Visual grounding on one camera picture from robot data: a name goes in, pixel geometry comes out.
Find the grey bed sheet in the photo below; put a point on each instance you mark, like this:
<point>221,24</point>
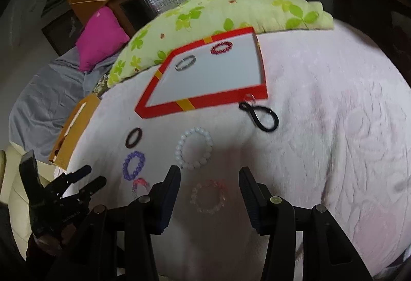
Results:
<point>41,98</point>

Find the wooden stool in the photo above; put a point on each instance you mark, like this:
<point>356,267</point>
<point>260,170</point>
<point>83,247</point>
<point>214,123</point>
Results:
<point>115,9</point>

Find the magenta pillow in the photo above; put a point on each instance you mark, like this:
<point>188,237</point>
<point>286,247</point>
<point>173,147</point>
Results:
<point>99,37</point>

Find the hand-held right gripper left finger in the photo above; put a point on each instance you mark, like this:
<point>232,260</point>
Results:
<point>169,200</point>

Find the cream cushion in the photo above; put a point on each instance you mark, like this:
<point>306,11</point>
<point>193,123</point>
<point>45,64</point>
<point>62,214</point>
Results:
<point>12,178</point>

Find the orange cardboard box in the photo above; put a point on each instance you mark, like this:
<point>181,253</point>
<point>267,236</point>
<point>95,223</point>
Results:
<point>75,139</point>

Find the pale pink embossed blanket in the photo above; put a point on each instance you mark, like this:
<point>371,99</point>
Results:
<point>321,107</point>

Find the person's left hand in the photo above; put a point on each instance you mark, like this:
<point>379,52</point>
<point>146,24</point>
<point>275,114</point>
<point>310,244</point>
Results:
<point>48,241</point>

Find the red shallow box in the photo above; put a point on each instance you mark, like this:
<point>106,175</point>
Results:
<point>208,82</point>

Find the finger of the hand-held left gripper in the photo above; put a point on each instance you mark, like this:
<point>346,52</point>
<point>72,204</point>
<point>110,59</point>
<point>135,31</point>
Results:
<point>77,174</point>
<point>93,188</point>

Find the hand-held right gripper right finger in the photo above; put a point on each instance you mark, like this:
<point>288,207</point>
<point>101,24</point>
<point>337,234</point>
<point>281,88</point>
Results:
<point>251,204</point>

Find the patterned cloth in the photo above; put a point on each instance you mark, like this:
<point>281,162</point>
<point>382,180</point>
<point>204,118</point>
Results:
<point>101,85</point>

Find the green floral pillow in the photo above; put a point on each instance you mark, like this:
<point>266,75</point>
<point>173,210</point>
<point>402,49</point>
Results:
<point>224,11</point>

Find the dark cabinet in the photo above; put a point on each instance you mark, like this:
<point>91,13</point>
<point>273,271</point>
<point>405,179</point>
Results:
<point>61,30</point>

